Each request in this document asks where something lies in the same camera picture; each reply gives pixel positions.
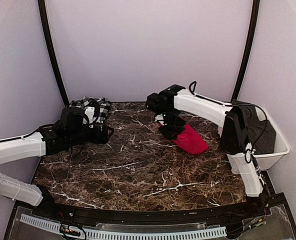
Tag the right black frame post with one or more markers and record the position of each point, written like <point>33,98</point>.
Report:
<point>247,49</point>

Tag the black front rail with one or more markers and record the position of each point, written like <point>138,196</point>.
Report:
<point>232,214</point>

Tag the red garment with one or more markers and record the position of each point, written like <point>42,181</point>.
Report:
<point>190,141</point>

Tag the black frame post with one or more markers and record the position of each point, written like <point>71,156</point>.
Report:
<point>51,51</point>
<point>247,49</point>

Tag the white plastic laundry bin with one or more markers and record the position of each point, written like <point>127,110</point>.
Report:
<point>265,161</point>

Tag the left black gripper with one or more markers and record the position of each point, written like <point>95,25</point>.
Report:
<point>104,138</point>

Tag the left black frame post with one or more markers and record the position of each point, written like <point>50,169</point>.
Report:
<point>51,51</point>

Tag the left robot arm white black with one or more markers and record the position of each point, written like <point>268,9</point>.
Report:
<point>45,141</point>

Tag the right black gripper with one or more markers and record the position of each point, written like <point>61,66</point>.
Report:
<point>171,134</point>

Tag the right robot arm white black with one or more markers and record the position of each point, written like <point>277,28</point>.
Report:
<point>237,139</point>

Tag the white slotted cable duct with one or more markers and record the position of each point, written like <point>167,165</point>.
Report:
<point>105,231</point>

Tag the dark pinstriped button shirt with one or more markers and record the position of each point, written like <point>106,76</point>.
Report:
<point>260,132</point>

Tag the black white checkered shirt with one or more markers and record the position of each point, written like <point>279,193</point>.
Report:
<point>100,110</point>

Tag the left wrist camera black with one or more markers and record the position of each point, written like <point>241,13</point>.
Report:
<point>79,114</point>

